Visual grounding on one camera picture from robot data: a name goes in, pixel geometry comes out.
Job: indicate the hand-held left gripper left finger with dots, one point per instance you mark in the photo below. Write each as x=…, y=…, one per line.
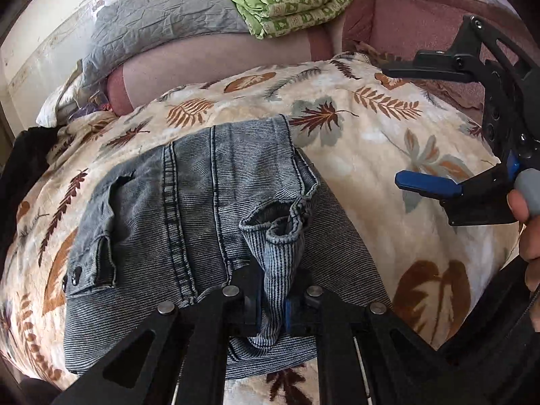
x=253, y=303

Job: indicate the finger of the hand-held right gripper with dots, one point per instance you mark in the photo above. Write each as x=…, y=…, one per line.
x=426, y=183
x=426, y=65

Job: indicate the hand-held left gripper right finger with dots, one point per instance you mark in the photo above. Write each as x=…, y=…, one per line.
x=295, y=312

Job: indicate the grey-blue denim pants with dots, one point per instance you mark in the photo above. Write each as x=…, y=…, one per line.
x=190, y=202

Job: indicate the person's right hand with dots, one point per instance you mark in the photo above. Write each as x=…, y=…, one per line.
x=529, y=253

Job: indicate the pink sofa backrest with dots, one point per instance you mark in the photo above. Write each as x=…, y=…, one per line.
x=413, y=21

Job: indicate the leaf-print blanket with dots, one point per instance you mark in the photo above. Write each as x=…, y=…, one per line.
x=379, y=143

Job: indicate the green patterned quilt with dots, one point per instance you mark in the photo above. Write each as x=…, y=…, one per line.
x=291, y=6

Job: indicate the clear plastic bag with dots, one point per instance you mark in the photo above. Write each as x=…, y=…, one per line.
x=95, y=103

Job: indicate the grey quilted blanket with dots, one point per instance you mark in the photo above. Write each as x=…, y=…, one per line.
x=168, y=25

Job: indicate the white pillow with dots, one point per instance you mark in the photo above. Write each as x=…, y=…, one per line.
x=55, y=101

